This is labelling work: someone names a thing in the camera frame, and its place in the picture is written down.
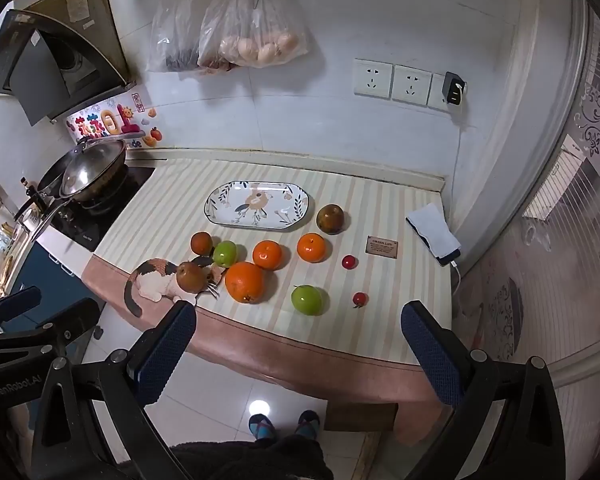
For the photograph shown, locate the patterned glass door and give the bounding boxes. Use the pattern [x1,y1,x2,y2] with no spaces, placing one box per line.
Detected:
[460,0,600,411]

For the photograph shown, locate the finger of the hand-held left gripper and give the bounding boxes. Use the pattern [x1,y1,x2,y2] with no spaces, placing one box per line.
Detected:
[0,286,42,333]
[10,297,101,346]

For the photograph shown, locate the black charger plug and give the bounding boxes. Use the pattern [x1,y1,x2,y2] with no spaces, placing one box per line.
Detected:
[442,71,467,107]

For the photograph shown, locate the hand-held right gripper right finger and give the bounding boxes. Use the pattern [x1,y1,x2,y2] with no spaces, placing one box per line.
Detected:
[400,301,566,480]

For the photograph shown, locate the small green apple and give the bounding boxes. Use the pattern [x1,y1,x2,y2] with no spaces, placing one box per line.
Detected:
[212,241,238,268]

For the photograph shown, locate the white wall socket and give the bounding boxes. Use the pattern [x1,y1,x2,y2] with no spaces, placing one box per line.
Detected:
[354,58,395,99]
[427,73,456,111]
[391,65,433,106]

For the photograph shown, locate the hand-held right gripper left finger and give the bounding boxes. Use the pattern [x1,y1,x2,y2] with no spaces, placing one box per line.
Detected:
[30,301,197,480]

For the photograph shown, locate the striped tablecloth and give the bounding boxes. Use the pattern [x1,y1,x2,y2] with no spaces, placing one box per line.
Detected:
[81,159,453,446]

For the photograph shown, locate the black range hood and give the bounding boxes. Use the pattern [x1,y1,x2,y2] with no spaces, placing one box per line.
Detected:
[0,0,137,127]

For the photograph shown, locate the colourful wall stickers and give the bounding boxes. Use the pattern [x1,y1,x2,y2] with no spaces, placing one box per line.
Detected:
[66,92,163,150]

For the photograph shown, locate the white phone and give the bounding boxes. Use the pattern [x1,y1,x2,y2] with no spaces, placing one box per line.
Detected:
[405,203,463,267]

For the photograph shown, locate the wooden stool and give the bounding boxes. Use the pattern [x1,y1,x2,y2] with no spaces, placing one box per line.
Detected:
[325,402,398,433]

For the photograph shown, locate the blue slipper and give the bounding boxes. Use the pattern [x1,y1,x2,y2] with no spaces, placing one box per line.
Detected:
[248,412,276,440]
[295,410,321,438]

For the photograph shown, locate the brown pear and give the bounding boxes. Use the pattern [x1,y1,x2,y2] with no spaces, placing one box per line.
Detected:
[176,261,208,293]

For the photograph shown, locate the black gas stove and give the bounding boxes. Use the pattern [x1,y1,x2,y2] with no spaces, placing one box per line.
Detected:
[50,162,156,253]

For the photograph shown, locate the small brown fruit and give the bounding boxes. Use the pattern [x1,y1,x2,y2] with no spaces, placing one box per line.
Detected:
[190,232,214,257]

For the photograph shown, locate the dark fleece clothing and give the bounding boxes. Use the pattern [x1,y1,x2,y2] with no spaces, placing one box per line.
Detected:
[170,435,333,480]

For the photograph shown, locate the clear plastic bag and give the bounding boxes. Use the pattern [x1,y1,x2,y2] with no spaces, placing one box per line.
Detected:
[146,0,216,73]
[198,0,311,73]

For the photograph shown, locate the blue cabinet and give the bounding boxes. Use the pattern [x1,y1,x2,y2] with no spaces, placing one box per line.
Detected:
[0,242,88,311]

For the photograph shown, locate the pile of eggs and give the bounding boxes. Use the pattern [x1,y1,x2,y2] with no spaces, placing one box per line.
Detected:
[219,30,301,68]

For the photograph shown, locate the tangerine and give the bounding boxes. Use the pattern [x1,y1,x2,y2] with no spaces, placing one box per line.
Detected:
[252,240,284,271]
[297,232,328,264]

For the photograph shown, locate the glass pot lid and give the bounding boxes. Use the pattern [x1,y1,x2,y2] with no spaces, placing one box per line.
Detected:
[60,142,126,197]

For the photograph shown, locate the dark red apple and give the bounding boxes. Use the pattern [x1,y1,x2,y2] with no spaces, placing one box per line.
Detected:
[316,204,345,235]

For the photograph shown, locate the steel wok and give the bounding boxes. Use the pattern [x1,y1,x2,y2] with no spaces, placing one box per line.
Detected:
[37,140,129,202]

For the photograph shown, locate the bird pattern ceramic plate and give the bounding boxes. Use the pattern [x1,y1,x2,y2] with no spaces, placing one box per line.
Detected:
[203,181,312,231]

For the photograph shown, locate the white charging cable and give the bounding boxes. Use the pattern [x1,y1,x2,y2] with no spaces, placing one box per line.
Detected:
[450,85,470,318]

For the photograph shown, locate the large orange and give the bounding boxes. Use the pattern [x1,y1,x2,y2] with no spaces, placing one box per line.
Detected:
[224,261,266,305]

